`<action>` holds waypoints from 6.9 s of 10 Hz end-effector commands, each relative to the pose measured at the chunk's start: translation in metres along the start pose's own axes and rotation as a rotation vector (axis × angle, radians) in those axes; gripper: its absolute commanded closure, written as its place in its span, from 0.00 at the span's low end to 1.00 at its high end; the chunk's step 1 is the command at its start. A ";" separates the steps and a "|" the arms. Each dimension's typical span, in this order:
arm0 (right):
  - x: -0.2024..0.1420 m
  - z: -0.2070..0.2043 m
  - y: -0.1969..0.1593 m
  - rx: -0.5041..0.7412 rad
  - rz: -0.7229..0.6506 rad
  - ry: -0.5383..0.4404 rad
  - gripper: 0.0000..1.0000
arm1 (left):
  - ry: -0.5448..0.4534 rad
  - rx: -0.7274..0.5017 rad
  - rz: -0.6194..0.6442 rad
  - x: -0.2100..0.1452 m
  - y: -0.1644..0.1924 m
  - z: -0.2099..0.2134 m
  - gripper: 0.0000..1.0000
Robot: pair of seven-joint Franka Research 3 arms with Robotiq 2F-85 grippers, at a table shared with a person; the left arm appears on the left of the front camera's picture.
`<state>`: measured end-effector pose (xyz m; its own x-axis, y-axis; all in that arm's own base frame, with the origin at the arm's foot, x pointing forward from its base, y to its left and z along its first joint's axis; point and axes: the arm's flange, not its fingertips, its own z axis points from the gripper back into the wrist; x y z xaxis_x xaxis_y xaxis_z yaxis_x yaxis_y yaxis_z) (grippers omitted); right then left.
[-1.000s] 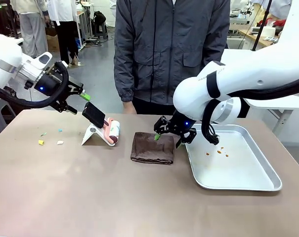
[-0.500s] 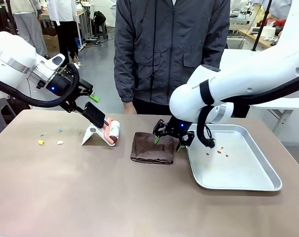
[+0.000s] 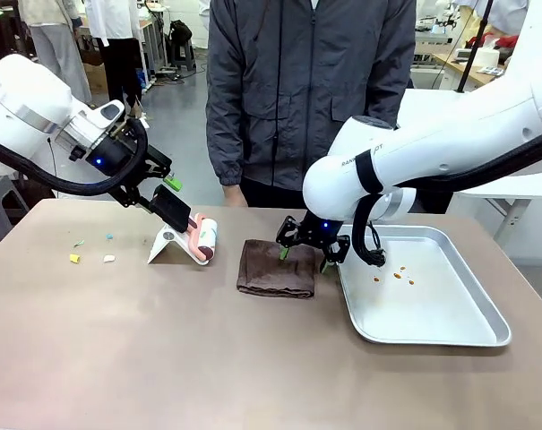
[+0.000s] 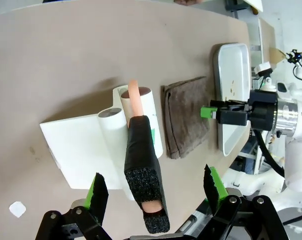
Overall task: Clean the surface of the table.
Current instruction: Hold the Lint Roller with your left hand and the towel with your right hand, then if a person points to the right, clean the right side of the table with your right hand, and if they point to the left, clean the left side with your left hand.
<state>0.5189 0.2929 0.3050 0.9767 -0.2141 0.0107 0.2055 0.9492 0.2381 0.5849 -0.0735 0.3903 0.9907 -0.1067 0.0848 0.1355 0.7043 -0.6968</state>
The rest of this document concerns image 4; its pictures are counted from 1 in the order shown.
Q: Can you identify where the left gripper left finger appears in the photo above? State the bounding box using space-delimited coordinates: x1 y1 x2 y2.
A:
34 172 112 240

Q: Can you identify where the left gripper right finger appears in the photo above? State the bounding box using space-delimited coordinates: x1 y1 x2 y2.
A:
197 163 289 240

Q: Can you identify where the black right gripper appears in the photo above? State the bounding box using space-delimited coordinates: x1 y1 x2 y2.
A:
200 89 279 131

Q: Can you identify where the white robot base link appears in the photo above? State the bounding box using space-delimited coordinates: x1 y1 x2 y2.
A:
222 166 302 210

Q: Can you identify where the brown folded cloth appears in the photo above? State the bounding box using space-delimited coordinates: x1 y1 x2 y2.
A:
161 76 211 160

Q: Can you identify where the white rectangular tray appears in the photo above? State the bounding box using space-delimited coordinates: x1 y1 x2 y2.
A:
211 42 252 157

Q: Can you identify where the white lint roller holder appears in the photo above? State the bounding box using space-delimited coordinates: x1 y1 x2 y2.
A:
39 85 132 191

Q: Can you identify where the cardboard box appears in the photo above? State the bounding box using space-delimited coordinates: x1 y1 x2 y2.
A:
269 46 287 65

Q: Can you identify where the small white paper scrap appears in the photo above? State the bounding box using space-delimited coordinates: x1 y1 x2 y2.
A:
8 200 27 218

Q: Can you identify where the white board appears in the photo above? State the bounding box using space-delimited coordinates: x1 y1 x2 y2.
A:
242 0 264 12

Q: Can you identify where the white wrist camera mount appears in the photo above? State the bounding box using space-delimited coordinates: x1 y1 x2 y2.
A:
255 61 277 92

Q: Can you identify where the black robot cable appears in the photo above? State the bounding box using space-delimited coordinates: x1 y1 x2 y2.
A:
252 128 286 177

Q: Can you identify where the white shelf frame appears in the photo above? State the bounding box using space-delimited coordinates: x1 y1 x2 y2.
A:
248 16 264 70

